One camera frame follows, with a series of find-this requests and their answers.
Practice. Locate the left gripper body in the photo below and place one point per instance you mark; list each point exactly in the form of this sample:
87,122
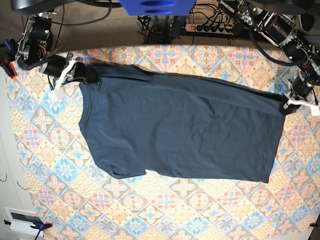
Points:
298,91

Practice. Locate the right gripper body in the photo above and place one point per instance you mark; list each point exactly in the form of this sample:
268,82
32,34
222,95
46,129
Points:
54,68

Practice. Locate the dark blue t-shirt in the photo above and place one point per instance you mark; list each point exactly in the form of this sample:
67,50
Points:
135,121

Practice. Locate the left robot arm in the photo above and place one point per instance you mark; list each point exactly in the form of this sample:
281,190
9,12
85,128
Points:
270,19

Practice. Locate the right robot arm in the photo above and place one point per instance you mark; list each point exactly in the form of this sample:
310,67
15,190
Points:
38,46

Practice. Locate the blue red clamp upper left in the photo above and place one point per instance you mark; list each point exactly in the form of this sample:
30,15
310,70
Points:
6,58

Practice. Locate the blue red clamp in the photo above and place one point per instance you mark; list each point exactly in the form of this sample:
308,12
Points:
37,226
6,58

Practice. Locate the white power strip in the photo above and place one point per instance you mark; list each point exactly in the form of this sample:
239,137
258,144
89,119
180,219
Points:
208,28

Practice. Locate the red clamp lower right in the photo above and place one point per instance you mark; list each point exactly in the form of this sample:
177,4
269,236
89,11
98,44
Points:
314,225

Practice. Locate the patterned colourful tablecloth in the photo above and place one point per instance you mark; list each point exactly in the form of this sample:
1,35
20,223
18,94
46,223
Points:
83,203

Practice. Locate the white floor outlet box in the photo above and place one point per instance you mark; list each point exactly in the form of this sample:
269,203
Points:
21,215

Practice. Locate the blue red clamp lower left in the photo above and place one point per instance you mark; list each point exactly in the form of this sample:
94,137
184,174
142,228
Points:
37,226

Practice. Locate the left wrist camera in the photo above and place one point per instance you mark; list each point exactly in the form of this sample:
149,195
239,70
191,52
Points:
315,110

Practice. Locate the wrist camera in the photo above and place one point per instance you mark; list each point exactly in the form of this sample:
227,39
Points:
57,94
315,110

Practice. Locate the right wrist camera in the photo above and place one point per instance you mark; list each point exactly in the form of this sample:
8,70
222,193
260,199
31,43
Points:
57,94

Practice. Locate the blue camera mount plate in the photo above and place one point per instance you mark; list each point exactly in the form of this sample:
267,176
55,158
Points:
157,7

